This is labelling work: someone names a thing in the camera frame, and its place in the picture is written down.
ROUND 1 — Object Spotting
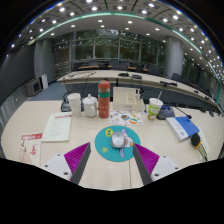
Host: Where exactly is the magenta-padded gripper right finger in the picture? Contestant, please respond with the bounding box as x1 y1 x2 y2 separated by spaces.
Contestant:
132 143 181 186

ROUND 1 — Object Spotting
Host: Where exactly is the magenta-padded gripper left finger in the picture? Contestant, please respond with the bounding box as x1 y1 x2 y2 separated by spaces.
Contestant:
42 142 92 185

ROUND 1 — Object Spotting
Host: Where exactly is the silver grey computer mouse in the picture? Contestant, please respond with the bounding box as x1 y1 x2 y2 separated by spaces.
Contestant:
110 131 126 149

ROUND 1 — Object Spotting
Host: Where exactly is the round teal printed mouse pad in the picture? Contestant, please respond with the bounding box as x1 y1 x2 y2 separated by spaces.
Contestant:
94 125 142 163

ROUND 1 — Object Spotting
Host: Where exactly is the red and white magazine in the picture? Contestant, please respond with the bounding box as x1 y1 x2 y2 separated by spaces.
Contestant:
18 132 44 167

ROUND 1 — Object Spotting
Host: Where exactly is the white printed leaflet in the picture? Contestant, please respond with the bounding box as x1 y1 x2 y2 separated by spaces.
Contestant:
41 112 73 143

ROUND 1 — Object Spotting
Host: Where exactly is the blue and white book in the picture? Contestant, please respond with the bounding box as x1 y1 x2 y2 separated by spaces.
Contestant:
165 115 201 142

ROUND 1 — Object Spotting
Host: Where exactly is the white paper booklet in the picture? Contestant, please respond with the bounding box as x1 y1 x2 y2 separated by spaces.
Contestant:
196 129 211 158

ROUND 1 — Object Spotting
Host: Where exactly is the dark grey conference microphone unit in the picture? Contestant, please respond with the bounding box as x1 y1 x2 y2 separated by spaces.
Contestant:
156 103 193 121
60 91 85 113

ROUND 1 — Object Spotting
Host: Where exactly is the green printed paper cup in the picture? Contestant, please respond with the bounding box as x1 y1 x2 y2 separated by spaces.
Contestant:
147 97 164 121

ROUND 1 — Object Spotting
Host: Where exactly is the colourful sticker sheet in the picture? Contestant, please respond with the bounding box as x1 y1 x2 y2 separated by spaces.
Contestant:
109 110 144 127

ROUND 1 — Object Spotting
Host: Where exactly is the tall white paper cup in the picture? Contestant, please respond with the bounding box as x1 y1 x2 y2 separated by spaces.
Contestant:
67 92 82 118

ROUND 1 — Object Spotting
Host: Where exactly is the white lidded mug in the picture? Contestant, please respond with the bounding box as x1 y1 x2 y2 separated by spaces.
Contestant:
81 93 98 118

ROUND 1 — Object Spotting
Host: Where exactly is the beige cardboard box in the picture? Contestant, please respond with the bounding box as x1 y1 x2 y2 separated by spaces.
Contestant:
112 86 146 112

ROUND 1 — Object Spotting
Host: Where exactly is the red bottle with green band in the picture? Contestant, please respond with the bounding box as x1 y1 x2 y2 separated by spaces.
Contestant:
97 79 111 119

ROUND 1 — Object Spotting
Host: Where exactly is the white upright panel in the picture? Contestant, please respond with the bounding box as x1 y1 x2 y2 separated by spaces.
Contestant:
39 73 49 90

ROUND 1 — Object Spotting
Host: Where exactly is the long curved conference desk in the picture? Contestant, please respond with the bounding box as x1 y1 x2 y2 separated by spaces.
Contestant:
56 69 224 114

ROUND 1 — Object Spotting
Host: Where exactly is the group of dark office chairs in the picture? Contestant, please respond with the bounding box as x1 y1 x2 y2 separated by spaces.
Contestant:
74 59 188 84

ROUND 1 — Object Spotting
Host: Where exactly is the group of ceiling lights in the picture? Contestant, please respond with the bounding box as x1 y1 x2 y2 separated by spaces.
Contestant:
9 0 224 78

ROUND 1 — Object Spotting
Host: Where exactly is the black microphone with orange ring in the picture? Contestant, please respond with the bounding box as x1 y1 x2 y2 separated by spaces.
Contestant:
190 132 209 163

